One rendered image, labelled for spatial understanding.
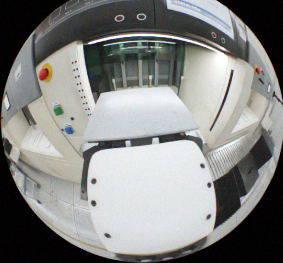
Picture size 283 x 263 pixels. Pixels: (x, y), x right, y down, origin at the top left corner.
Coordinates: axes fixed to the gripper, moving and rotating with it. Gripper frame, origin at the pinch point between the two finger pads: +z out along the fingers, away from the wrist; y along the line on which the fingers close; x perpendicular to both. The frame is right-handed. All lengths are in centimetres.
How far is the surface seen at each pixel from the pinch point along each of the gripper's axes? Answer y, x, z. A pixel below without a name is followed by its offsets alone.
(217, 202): 42, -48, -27
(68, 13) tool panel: -16.8, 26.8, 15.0
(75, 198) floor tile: -100, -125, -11
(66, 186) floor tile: -121, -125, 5
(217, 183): 45, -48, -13
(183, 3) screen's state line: 13.9, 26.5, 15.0
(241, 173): 63, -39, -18
